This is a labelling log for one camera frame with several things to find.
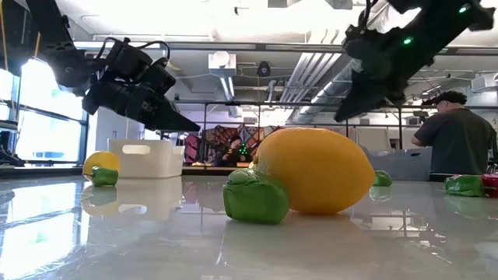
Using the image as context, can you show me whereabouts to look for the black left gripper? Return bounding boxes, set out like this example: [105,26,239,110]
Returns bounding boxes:
[83,64,202,132]

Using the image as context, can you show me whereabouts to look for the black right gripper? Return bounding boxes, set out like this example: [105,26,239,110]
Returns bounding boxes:
[334,37,405,123]

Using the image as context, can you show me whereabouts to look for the yellow toy lemon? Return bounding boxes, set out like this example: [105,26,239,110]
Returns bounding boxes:
[82,150,121,180]

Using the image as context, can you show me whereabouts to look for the orange-yellow toy lemon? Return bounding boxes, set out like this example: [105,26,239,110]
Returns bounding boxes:
[251,127,377,215]

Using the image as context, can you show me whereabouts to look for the green toy bell pepper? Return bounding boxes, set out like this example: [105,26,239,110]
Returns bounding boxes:
[90,166,119,188]
[372,170,393,187]
[223,167,290,226]
[444,174,486,198]

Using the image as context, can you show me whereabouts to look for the red toy bell pepper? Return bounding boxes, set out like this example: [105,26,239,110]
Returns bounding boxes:
[481,173,498,198]

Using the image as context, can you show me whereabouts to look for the white plastic basket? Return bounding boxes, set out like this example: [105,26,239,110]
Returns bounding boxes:
[108,138,186,180]

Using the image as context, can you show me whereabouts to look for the colourful patterned tapestry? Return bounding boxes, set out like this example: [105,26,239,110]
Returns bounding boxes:
[182,124,285,168]

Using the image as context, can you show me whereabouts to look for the silver ventilation ducts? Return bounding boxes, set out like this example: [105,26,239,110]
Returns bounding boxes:
[279,52,363,125]

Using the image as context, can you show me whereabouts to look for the person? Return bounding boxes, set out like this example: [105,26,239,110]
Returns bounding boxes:
[219,134,250,168]
[411,90,498,176]

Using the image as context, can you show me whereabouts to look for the grey plastic basket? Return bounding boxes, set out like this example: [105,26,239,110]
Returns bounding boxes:
[359,145,433,182]

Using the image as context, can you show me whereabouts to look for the white ceiling fixture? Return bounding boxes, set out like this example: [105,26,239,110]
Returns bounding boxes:
[208,50,237,78]

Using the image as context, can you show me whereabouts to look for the black pipe rack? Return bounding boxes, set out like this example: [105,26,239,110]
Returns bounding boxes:
[170,99,498,164]

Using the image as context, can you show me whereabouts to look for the white air conditioner unit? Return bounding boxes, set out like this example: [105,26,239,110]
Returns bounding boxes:
[470,72,498,93]

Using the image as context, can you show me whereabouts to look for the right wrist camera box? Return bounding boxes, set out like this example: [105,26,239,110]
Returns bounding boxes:
[342,21,377,50]

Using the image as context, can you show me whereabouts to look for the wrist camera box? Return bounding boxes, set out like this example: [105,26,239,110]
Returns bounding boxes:
[103,37,155,81]
[342,21,377,50]

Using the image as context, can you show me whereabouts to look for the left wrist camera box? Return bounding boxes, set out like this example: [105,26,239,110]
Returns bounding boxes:
[103,37,155,81]

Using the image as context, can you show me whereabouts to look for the black window frame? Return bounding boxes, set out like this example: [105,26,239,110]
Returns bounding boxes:
[0,73,90,166]

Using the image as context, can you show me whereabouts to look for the black overhead frame bar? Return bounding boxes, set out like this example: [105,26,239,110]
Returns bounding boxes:
[73,40,498,54]

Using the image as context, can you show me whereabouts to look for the black table frame rail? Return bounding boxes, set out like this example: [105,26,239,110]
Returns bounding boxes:
[0,166,498,180]

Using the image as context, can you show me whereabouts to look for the black diagonal frame strut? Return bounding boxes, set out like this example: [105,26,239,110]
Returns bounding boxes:
[0,131,25,167]

